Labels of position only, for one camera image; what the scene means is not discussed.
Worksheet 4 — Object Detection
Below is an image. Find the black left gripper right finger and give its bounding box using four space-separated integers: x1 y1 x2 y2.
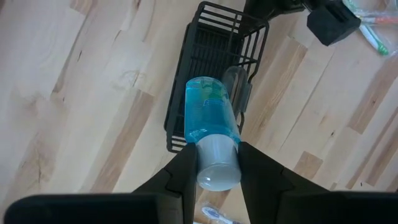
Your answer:
238 141 331 224

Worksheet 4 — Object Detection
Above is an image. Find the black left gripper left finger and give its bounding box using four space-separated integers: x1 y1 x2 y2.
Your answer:
132 142 199 224

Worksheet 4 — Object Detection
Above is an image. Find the green toothbrush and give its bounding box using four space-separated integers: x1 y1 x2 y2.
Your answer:
357 24 391 57
341 0 363 15

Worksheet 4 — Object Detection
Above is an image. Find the black wire caddy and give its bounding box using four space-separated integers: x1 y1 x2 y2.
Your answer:
164 1 271 154

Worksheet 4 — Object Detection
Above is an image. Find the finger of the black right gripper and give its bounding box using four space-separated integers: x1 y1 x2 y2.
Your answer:
243 0 308 21

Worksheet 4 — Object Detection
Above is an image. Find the purple toothbrush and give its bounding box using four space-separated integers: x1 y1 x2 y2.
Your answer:
200 203 242 224

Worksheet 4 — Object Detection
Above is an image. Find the orange toothbrush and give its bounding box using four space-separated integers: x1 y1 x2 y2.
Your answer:
357 15 398 27

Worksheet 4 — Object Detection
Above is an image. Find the blue mouthwash bottle white cap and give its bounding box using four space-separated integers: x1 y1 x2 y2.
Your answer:
183 76 243 192

